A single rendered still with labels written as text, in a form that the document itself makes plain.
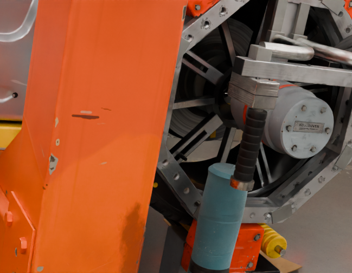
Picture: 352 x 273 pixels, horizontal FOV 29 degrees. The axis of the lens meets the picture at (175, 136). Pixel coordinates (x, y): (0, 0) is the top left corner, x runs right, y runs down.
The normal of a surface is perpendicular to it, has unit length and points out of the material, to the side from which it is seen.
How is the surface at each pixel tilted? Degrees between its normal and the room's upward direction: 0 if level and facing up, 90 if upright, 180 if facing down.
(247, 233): 90
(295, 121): 90
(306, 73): 90
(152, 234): 0
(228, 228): 92
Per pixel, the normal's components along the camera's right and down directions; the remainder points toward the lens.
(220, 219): -0.11, 0.23
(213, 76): 0.43, 0.31
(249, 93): -0.89, -0.05
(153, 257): 0.18, -0.95
